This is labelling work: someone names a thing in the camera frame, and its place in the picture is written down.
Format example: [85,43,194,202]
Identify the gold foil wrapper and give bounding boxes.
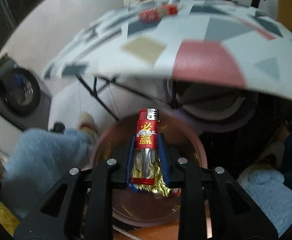
[103,147,182,197]

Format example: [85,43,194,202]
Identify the red lighter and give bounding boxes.
[130,108,159,185]

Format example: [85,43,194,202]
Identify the red snack wrapper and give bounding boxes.
[138,3,179,23]

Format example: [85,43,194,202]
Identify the brown round trash bin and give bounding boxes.
[91,113,207,227]

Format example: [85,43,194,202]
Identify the light blue fluffy sleeve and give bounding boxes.
[1,128,97,219]

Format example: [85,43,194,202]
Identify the beige fluffy slipper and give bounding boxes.
[76,112,99,139]

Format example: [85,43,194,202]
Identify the washing machine door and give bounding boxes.
[0,54,52,131]

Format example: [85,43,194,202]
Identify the black folding board legs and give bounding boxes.
[74,74,179,122]

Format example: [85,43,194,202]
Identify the geometric patterned ironing board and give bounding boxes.
[42,0,292,100]

